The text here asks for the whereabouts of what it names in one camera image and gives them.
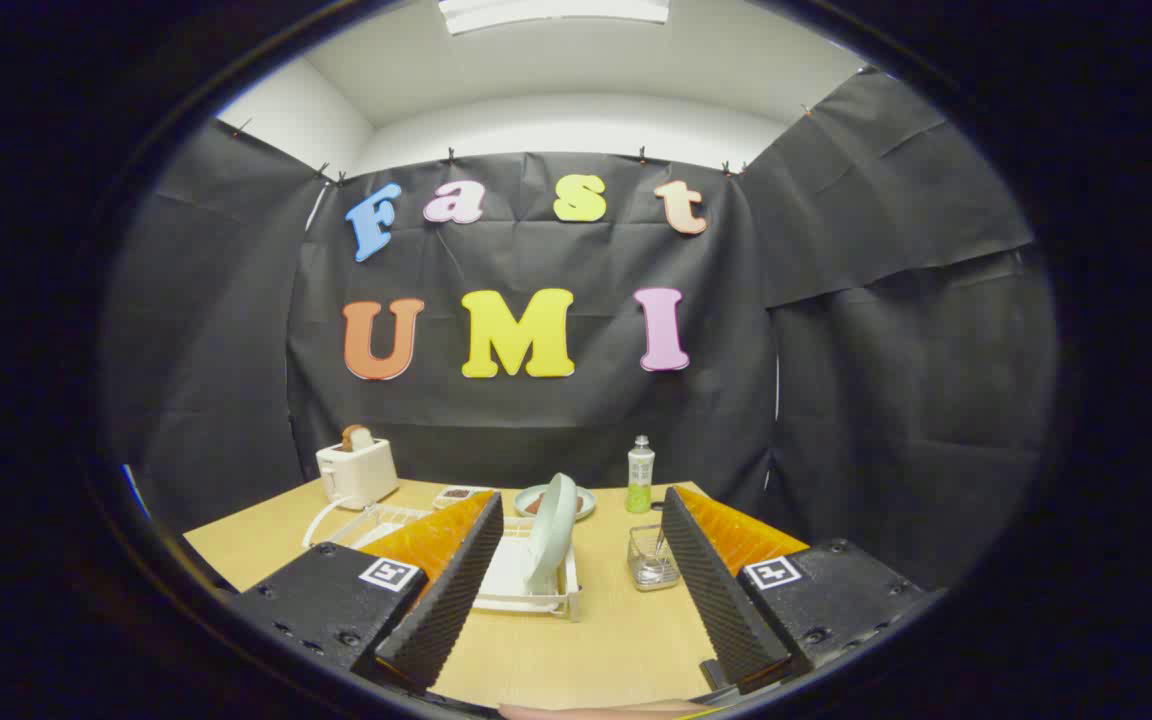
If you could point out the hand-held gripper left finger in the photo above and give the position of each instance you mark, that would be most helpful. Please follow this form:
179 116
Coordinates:
451 600

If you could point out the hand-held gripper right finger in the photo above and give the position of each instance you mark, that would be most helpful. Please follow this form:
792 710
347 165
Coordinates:
716 600

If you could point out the white dish rack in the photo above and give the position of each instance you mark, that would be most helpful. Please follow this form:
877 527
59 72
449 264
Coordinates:
508 582

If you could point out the pale green plate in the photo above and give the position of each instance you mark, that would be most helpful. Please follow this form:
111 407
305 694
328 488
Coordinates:
551 530

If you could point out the green plate with sausages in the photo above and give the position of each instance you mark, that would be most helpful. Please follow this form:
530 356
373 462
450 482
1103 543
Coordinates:
586 506

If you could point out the white sauce tray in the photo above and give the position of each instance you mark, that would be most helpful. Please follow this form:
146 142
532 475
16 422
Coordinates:
456 494

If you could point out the green tea bottle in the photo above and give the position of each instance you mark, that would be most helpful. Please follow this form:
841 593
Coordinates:
640 475

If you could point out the white toaster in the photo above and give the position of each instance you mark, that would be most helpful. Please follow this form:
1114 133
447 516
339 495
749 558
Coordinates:
356 478

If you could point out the toasted bread slice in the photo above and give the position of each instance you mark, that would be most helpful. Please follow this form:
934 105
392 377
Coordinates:
356 437

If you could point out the black backdrop cloth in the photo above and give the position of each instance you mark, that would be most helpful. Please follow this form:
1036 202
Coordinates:
536 420

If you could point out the ceiling light panel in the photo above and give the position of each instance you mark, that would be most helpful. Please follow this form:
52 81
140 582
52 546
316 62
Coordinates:
556 12

